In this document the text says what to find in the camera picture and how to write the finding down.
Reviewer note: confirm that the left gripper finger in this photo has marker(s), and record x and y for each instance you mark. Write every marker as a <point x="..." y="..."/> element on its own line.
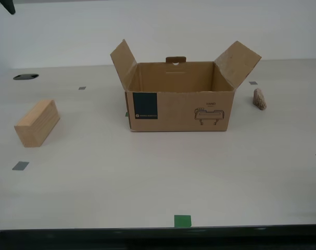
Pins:
<point x="9" y="5"/>

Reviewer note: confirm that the brown cardboard box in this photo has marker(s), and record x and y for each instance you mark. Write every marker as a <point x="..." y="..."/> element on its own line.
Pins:
<point x="178" y="112"/>

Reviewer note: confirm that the green tape square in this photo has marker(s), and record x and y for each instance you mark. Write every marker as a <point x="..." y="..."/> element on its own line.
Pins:
<point x="182" y="220"/>

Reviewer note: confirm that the pinkish speckled granite rock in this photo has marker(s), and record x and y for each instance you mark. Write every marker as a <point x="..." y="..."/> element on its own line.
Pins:
<point x="259" y="100"/>

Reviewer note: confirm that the light wooden block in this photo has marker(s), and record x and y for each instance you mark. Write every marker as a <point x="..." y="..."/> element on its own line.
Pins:
<point x="35" y="125"/>

